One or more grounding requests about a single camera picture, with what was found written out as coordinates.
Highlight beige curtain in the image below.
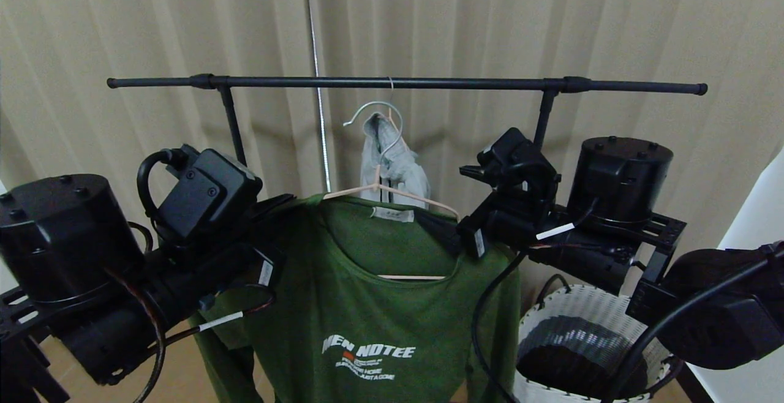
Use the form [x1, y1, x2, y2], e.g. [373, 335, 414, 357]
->
[0, 0, 784, 306]

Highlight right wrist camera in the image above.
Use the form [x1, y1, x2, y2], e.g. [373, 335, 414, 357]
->
[459, 127, 561, 208]

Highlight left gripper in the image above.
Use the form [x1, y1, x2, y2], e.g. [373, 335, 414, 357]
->
[58, 241, 285, 385]

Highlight pale grey shorts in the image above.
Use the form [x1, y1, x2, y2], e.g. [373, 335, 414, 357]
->
[360, 112, 431, 203]

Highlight white laundry basket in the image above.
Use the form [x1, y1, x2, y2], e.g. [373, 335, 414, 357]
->
[513, 274, 685, 403]

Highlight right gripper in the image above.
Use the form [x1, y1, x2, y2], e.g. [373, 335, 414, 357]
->
[456, 198, 567, 260]

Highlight green garment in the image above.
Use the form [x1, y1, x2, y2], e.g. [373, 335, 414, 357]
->
[190, 194, 522, 403]

